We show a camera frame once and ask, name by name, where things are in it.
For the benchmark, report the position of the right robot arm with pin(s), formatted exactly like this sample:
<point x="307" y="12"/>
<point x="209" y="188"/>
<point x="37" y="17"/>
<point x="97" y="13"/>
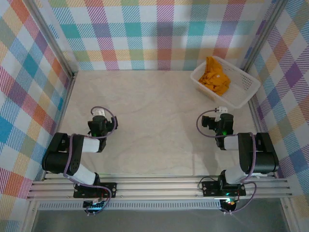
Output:
<point x="263" y="157"/>

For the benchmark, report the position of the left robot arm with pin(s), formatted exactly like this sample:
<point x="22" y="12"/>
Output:
<point x="55" y="159"/>

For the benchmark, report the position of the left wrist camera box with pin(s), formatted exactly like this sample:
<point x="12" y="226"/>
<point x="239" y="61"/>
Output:
<point x="112" y="123"/>

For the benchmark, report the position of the aluminium frame post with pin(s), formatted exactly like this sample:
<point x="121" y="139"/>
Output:
<point x="263" y="33"/>
<point x="51" y="38"/>

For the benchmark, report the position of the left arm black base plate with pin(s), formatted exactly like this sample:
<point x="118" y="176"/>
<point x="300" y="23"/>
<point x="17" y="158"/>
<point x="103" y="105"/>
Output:
<point x="109" y="189"/>

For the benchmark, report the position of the white plastic basket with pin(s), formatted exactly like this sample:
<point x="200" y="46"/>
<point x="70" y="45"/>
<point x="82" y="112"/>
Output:
<point x="243" y="89"/>

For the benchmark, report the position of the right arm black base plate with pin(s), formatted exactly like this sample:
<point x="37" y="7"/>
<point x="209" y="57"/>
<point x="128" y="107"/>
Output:
<point x="210" y="188"/>

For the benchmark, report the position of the aluminium mounting rail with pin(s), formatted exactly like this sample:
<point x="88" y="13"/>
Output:
<point x="157" y="187"/>

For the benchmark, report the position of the yellow t-shirt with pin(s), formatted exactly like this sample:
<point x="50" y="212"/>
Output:
<point x="213" y="79"/>

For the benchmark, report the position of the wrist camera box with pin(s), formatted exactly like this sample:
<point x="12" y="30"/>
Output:
<point x="112" y="123"/>
<point x="207" y="122"/>

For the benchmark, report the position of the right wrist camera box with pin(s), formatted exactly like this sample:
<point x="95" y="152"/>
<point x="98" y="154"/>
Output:
<point x="207" y="122"/>

